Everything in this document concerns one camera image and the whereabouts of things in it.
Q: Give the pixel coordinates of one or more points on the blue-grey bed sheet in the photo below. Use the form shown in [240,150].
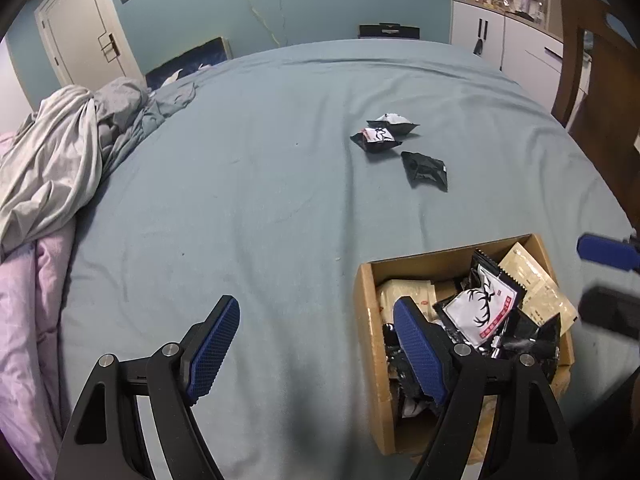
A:
[250,185]

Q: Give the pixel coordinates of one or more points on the brown cardboard box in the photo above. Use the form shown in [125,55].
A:
[372,360]

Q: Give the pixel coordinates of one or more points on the white deer print snack packet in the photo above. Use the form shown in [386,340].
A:
[376,139]
[477,310]
[395,121]

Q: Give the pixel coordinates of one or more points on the black foil snack packet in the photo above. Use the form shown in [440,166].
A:
[425,170]

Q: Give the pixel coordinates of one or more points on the beige printed sachet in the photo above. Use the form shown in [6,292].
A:
[525,265]
[405,295]
[547,305]

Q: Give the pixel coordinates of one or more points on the pink duvet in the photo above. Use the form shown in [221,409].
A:
[25,335]

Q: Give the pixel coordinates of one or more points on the dark blue framed picture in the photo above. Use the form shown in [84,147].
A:
[187,60]

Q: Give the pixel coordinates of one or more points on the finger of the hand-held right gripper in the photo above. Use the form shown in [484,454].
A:
[607,255]
[610,310]

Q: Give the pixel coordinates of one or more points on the row of small shelf bottles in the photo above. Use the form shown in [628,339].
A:
[510,2]

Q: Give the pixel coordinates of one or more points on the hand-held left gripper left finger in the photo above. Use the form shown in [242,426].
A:
[215,350]

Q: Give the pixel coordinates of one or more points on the white cabinet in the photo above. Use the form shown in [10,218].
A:
[510,45]

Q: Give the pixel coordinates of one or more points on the brown wooden chair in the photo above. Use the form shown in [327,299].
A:
[595,75]

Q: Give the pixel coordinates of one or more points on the white room door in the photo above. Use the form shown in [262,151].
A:
[80,20]

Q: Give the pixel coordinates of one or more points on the crumpled grey blanket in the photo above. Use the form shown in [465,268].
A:
[65,150]

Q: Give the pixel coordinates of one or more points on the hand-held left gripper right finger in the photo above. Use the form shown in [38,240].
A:
[417,350]

